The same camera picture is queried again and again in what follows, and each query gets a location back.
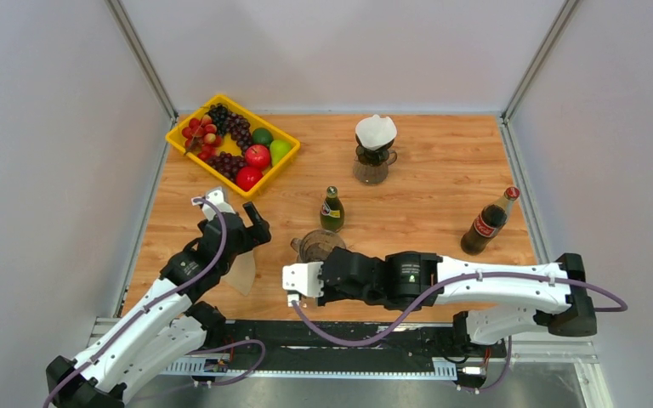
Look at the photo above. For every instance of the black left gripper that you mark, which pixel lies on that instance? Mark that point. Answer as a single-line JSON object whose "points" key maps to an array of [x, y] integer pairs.
{"points": [[258, 233]]}

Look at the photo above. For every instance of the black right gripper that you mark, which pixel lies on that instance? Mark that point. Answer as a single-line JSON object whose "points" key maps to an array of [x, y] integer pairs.
{"points": [[327, 296]]}

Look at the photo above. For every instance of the grey clear plastic dripper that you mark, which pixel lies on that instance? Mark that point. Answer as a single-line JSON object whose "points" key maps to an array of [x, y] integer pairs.
{"points": [[316, 245]]}

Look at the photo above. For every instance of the dark olive coffee dripper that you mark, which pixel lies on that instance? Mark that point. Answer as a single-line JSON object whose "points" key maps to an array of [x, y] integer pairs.
{"points": [[375, 158]]}

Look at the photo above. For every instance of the white paper coffee filter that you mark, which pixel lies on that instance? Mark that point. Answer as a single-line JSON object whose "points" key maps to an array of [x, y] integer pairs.
{"points": [[374, 132]]}

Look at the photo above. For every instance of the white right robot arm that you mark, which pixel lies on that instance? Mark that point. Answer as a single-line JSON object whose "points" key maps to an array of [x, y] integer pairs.
{"points": [[549, 296]]}

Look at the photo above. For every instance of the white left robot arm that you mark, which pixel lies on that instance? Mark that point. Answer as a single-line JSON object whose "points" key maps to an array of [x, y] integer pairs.
{"points": [[169, 321]]}

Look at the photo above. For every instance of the brown paper coffee filter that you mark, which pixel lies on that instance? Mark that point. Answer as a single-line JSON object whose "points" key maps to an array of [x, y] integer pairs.
{"points": [[242, 273]]}

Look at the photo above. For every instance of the ribbed glass coffee server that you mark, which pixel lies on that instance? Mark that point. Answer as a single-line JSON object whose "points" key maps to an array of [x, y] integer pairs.
{"points": [[370, 174]]}

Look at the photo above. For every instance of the red apple near corner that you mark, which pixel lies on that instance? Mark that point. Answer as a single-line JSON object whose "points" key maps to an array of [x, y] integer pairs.
{"points": [[248, 177]]}

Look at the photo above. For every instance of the green Perrier glass bottle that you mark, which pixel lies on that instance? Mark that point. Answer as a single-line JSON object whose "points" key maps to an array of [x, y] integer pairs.
{"points": [[332, 211]]}

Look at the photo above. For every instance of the dark purple grape bunch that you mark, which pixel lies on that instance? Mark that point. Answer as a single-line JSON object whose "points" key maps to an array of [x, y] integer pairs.
{"points": [[227, 164]]}

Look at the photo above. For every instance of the red apple with stem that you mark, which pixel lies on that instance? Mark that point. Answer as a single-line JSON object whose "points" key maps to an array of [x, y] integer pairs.
{"points": [[258, 156]]}

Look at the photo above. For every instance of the green pear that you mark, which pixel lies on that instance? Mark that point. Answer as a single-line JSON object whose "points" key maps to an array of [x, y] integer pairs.
{"points": [[278, 150]]}

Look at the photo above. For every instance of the green lime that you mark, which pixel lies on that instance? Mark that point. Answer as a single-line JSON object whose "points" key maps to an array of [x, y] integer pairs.
{"points": [[262, 136]]}

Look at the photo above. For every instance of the yellow plastic fruit tray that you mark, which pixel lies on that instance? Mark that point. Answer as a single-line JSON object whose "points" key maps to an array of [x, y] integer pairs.
{"points": [[177, 141]]}

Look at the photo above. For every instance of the red lychee fruit cluster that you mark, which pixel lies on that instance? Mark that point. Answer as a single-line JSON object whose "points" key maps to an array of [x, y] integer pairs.
{"points": [[201, 137]]}

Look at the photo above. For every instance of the cola glass bottle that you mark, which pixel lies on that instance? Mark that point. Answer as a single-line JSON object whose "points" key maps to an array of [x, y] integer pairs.
{"points": [[489, 222]]}

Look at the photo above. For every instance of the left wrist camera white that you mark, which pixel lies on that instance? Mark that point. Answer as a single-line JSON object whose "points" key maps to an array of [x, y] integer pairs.
{"points": [[213, 201]]}

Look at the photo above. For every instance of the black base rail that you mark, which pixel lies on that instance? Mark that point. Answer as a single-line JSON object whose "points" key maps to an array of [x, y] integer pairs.
{"points": [[292, 346]]}

